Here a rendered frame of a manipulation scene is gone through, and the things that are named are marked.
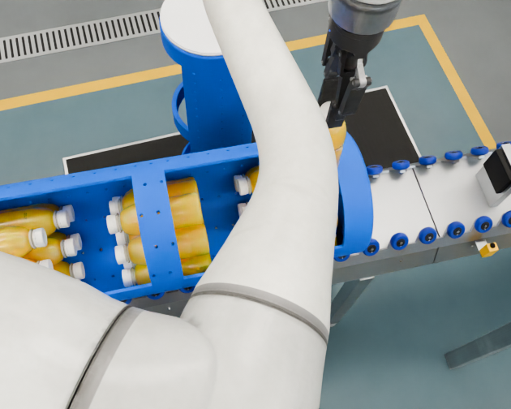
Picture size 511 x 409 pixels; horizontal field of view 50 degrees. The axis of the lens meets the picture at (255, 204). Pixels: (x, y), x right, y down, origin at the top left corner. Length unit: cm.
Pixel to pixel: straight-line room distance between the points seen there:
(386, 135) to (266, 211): 216
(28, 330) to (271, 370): 13
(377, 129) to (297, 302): 221
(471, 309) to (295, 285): 215
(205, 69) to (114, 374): 132
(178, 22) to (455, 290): 158
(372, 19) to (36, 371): 56
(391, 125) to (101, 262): 160
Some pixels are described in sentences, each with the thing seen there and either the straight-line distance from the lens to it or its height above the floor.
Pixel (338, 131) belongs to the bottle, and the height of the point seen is 140.
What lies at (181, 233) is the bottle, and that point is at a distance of 115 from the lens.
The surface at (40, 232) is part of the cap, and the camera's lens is 118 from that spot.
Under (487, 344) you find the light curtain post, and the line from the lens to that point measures 205.
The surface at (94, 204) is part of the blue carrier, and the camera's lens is 134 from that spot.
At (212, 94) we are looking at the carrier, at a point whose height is 86.
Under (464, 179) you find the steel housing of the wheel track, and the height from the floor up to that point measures 93.
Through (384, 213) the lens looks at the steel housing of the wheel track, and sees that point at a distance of 145.
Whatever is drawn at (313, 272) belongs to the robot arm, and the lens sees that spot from 37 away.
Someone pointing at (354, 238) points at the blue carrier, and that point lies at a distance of 117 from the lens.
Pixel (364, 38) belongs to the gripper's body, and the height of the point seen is 165.
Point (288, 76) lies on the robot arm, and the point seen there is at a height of 183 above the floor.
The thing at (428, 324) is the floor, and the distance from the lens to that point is 240.
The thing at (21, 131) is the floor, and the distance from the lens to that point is 277.
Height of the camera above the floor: 220
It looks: 65 degrees down
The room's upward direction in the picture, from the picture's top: 7 degrees clockwise
